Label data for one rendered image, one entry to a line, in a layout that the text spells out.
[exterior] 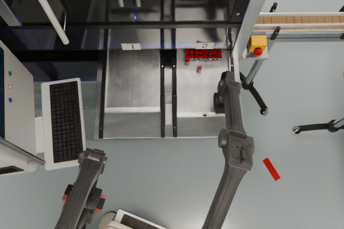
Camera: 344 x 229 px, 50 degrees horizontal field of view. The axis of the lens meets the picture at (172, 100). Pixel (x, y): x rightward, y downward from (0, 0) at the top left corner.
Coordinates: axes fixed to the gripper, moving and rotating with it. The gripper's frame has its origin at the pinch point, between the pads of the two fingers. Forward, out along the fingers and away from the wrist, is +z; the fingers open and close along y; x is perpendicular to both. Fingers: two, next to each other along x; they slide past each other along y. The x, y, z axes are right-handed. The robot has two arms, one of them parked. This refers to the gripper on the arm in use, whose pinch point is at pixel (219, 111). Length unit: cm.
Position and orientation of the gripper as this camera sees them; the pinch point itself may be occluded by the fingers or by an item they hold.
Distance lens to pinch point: 172.6
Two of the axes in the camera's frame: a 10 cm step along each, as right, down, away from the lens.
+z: 0.0, 4.4, 9.0
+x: -10.0, 0.0, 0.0
